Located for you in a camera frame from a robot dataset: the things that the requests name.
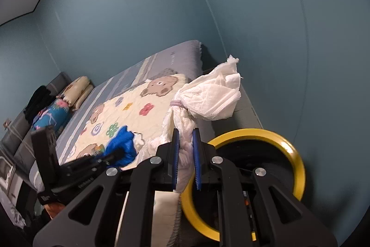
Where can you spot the pile of black clothes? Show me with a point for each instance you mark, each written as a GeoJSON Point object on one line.
{"type": "Point", "coordinates": [37, 102]}

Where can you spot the yellow rimmed black trash bin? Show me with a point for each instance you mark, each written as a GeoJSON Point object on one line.
{"type": "Point", "coordinates": [254, 133]}

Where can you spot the bear print quilt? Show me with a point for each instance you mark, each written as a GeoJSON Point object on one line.
{"type": "Point", "coordinates": [130, 108]}

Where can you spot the white tissue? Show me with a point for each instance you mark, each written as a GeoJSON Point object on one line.
{"type": "Point", "coordinates": [211, 96]}

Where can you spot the beige folded pillow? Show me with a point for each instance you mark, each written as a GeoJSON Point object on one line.
{"type": "Point", "coordinates": [78, 90]}

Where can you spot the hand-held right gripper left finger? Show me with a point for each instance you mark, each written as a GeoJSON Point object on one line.
{"type": "Point", "coordinates": [175, 160]}

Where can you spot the small printed snack wrapper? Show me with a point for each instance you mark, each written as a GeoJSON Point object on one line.
{"type": "Point", "coordinates": [98, 149]}

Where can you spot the wall socket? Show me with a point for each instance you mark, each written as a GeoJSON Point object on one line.
{"type": "Point", "coordinates": [5, 123]}

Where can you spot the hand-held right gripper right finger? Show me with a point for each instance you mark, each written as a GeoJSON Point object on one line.
{"type": "Point", "coordinates": [197, 160]}

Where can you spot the person's left hand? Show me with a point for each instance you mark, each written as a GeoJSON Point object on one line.
{"type": "Point", "coordinates": [55, 210]}

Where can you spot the grey upholstered bed frame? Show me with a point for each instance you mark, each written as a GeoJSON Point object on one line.
{"type": "Point", "coordinates": [62, 80]}

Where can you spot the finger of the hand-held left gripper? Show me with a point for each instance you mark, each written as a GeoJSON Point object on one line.
{"type": "Point", "coordinates": [81, 159]}
{"type": "Point", "coordinates": [101, 161]}

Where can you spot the grey striped bedsheet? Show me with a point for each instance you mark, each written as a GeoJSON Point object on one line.
{"type": "Point", "coordinates": [179, 53]}

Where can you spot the folded blue floral quilt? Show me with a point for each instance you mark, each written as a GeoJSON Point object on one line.
{"type": "Point", "coordinates": [55, 116]}

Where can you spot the blue plastic bag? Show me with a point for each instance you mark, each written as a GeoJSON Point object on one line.
{"type": "Point", "coordinates": [121, 145]}

